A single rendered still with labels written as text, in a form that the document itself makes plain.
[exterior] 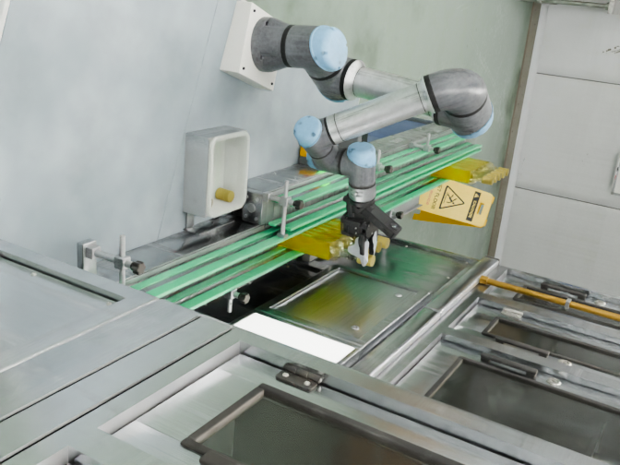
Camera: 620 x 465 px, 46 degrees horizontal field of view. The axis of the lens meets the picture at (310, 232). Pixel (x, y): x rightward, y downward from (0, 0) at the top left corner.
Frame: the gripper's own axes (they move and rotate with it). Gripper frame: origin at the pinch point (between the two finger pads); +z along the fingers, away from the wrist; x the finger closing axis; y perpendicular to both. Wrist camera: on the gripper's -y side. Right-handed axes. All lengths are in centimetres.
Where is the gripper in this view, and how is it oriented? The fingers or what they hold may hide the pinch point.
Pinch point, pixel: (369, 259)
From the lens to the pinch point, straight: 212.3
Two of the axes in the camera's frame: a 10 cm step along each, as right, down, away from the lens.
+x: -5.2, 4.7, -7.1
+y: -8.6, -2.4, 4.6
